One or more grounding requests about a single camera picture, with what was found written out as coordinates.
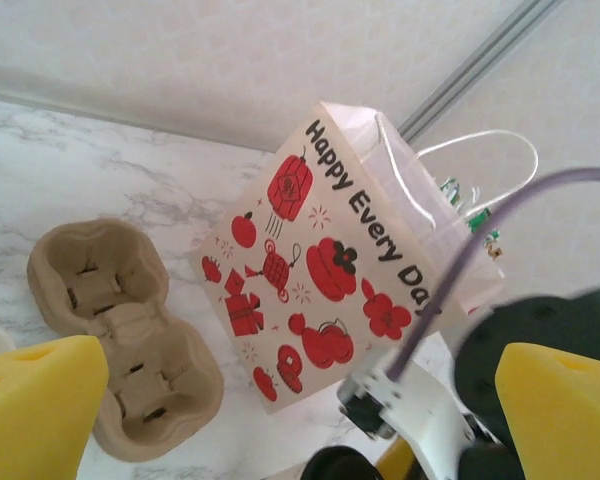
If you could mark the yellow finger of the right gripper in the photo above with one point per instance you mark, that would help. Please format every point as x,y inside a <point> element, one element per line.
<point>397,455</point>

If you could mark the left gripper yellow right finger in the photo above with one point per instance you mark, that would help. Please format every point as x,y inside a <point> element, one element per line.
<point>565,425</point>

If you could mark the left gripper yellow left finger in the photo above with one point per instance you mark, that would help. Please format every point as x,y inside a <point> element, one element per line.
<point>30,425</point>

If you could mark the stack of pulp cup carriers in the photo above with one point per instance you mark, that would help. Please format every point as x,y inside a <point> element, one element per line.
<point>145,350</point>

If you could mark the red printed paper gift bag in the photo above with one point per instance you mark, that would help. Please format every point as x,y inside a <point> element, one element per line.
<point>330,225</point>

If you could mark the green white stick packet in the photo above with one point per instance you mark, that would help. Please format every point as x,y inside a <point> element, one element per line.
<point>480,220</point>
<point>452,192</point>

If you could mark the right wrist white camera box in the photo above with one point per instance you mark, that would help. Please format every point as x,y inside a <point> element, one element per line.
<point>420,400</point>

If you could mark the aluminium frame post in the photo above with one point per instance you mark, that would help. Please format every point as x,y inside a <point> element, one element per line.
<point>480,55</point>

